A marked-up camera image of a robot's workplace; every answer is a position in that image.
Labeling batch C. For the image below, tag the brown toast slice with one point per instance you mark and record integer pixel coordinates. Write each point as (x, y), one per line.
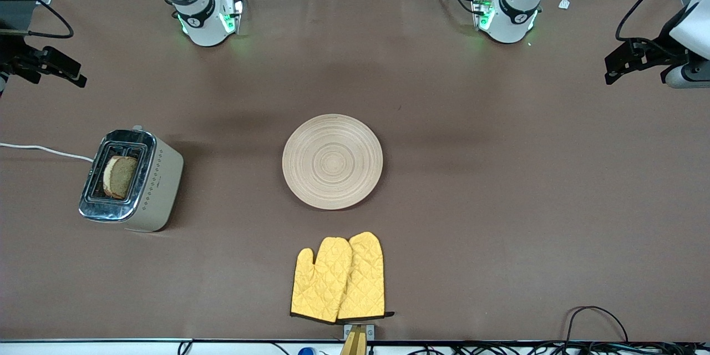
(121, 177)

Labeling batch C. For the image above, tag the yellow quilted oven mitt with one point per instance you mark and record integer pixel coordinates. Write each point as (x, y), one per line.
(366, 277)
(321, 283)

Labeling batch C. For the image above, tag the grey metal mounting plate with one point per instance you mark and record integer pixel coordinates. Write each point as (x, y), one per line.
(370, 333)

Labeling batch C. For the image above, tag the tan wooden post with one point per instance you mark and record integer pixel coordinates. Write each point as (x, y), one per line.
(355, 345)

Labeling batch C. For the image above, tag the chrome and cream toaster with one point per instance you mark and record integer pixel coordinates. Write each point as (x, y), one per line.
(161, 188)

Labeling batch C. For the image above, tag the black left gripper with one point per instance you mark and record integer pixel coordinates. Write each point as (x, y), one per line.
(664, 46)

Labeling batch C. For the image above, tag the round wooden plate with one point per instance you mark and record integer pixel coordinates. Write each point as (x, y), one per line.
(333, 163)

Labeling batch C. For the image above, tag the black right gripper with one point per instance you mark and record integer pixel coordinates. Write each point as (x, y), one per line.
(12, 55)

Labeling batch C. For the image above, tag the blue round cap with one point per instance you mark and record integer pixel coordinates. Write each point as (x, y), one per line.
(306, 351)

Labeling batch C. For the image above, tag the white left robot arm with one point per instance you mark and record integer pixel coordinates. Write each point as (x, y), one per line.
(513, 16)

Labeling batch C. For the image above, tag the brown table cover mat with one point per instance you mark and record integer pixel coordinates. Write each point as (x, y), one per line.
(444, 244)

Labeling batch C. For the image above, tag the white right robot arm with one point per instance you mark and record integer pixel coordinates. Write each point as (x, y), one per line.
(205, 22)

